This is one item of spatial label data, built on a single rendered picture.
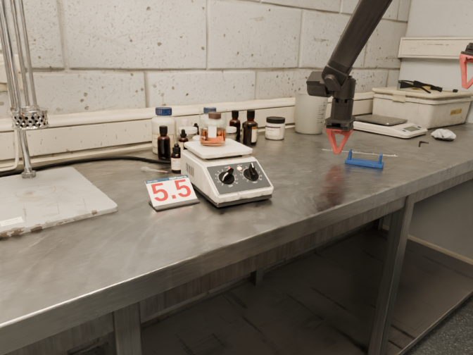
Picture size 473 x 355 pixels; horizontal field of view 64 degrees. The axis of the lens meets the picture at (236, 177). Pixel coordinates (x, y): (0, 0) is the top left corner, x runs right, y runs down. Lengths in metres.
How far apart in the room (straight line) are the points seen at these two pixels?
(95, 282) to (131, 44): 0.81
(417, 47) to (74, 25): 1.60
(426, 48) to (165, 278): 1.82
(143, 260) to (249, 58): 1.01
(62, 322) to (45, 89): 0.73
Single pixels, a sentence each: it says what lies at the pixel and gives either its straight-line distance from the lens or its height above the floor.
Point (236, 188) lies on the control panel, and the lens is 0.73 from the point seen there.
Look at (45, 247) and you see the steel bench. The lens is 0.64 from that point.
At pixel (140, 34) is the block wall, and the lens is 1.20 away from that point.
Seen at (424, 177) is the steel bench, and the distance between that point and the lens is 1.07.
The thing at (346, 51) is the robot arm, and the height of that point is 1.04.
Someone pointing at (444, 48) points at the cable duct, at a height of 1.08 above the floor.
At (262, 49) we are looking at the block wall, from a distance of 1.47.
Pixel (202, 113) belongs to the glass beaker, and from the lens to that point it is 0.80.
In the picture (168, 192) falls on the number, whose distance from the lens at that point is 0.75.
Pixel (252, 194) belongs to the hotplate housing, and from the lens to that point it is 0.74.
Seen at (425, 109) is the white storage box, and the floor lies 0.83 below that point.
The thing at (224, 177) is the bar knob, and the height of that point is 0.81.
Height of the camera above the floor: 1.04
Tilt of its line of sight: 18 degrees down
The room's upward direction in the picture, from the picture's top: 2 degrees clockwise
